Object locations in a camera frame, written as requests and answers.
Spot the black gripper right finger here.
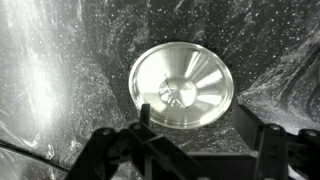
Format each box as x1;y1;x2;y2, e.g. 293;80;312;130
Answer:
232;103;320;180

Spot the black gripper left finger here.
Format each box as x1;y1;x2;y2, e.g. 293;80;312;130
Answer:
64;103;208;180

